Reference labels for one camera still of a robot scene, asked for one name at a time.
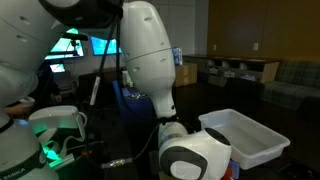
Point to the cardboard box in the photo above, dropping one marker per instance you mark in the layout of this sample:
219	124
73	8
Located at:
186	75

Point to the white plastic bin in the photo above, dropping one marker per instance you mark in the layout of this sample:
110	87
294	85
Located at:
246	140

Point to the metal tool orange tip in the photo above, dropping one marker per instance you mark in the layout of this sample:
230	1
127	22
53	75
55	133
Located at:
86	154

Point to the blue chair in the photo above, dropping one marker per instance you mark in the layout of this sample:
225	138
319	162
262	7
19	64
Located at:
133	106

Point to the wooden shelf cabinet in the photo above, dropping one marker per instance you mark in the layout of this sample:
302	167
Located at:
233	61

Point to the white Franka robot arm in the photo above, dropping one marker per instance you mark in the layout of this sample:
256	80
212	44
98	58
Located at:
146	50

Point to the green plaid sofa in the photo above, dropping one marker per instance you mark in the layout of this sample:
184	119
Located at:
293	83

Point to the red plush toy green leaves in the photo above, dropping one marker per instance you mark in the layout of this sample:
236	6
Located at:
227	174

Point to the operator hand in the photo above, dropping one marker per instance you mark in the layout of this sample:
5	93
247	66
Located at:
18	109

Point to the white VR headset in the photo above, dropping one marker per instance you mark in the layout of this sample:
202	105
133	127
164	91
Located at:
56	118

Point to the small wall monitor blue screen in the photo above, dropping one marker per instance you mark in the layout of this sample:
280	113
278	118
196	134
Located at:
101	46

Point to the white wall outlet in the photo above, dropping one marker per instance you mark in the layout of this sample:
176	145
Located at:
256	46

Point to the blue printed carton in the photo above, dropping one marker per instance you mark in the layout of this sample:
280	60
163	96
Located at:
177	56

